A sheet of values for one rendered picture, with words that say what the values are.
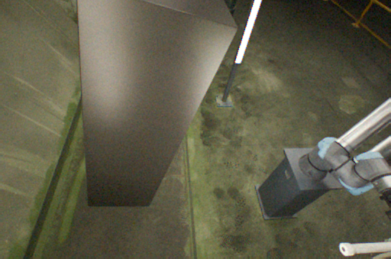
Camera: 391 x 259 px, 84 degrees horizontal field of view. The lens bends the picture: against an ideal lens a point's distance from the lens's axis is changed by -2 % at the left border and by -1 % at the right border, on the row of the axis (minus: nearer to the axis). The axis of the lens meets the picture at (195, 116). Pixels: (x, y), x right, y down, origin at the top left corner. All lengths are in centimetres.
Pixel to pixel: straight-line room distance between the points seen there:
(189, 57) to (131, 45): 15
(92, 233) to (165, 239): 53
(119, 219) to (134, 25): 160
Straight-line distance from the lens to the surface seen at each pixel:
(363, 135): 130
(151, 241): 186
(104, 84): 65
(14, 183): 192
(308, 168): 162
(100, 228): 194
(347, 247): 88
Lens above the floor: 187
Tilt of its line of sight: 48 degrees down
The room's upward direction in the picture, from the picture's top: 11 degrees clockwise
